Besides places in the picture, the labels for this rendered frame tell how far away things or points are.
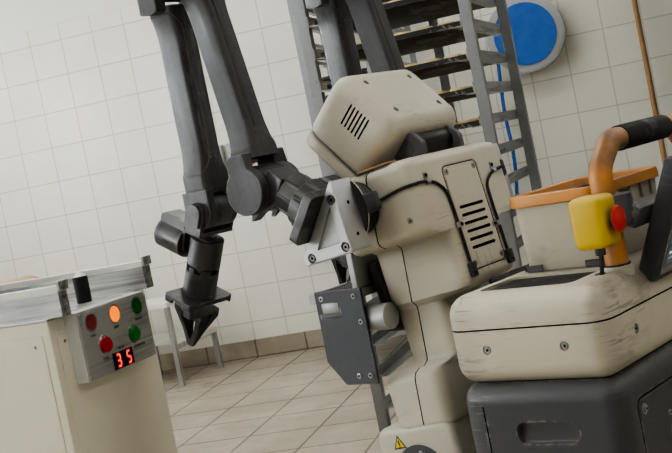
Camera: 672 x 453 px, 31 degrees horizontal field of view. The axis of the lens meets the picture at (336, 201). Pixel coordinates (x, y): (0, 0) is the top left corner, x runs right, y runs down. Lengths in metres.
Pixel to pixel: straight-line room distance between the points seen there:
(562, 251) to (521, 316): 0.17
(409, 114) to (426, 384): 0.43
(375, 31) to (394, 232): 0.52
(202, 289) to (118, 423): 0.55
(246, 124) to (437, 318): 0.44
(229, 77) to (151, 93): 4.99
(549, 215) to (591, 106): 4.61
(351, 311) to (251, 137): 0.33
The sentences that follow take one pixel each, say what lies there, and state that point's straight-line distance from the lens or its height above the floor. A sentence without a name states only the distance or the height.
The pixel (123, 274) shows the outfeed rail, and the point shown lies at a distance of 2.60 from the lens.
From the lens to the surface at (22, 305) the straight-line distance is 2.40.
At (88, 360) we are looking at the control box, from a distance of 2.39.
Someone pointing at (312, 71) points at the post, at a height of 1.28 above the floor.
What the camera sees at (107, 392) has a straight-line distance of 2.48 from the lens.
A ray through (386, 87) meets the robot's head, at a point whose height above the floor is 1.13.
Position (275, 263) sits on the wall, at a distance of 6.72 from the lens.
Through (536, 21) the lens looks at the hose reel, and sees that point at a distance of 6.24.
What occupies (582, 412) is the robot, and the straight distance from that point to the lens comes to 1.62.
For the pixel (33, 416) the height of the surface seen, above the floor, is 0.66.
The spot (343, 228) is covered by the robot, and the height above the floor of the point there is 0.93.
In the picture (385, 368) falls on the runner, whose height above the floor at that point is 0.42.
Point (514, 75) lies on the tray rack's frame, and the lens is 3.81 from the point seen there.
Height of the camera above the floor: 1.04
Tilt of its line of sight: 2 degrees down
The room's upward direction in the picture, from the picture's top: 11 degrees counter-clockwise
